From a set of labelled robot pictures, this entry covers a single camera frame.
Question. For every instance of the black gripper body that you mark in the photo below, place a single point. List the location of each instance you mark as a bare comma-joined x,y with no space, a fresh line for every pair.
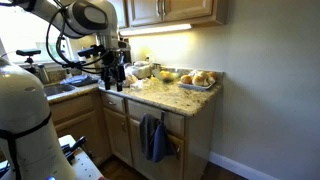
112,65

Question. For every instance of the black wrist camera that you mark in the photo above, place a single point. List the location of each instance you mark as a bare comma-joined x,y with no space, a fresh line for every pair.
90,51

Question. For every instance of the window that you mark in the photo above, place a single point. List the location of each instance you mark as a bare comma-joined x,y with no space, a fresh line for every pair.
20,30

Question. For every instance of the wooden sink cabinet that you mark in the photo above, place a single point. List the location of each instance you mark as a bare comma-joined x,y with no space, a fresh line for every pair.
80,116

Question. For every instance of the dark blue dish cloth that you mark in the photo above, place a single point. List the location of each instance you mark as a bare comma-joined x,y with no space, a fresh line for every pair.
80,80

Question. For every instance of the golden bread roll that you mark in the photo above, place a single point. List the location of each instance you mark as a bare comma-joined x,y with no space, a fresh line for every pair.
186,79
202,73
212,75
198,80

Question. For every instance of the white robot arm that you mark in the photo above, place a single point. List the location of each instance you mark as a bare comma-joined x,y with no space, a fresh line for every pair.
23,116

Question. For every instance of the black tools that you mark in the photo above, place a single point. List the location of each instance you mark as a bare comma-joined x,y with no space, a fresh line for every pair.
75,146

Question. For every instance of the silver white rice cooker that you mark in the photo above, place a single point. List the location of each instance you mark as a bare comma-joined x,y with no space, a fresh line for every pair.
141,70

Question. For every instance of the clear plastic bag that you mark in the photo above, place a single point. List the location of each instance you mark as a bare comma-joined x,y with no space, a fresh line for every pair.
142,84

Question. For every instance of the bagged round brown bread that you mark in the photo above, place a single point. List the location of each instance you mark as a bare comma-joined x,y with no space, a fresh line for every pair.
130,80

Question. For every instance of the narrow wooden cabinet door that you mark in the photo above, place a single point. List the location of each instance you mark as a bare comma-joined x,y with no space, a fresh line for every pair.
117,136

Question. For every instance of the white robot table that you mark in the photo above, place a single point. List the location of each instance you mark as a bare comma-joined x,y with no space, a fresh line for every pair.
85,166

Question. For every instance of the orange fruit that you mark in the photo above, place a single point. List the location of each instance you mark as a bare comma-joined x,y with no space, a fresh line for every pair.
165,74

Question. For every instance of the dark drawer hook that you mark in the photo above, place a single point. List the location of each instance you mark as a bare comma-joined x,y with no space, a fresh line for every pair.
163,116

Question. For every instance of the silver metal bottle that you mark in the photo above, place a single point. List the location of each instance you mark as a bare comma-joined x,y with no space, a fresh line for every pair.
43,74

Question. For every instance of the under-cabinet light strip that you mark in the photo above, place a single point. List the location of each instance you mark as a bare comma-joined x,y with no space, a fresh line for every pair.
155,29

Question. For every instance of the wooden drawer with hook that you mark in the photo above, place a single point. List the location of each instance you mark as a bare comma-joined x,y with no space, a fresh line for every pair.
175,122

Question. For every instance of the black camera on tripod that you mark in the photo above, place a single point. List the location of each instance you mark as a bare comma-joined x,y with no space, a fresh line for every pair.
29,53

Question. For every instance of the white baseboard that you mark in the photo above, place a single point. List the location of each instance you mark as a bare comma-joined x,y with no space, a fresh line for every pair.
240,166

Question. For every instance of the glass fruit bowl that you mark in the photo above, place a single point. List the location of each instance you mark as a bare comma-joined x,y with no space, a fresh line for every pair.
166,77

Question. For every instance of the wooden upper cabinet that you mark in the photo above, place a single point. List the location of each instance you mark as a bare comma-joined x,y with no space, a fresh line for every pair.
186,10

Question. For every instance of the steel sink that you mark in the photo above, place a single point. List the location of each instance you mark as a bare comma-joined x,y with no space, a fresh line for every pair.
58,89

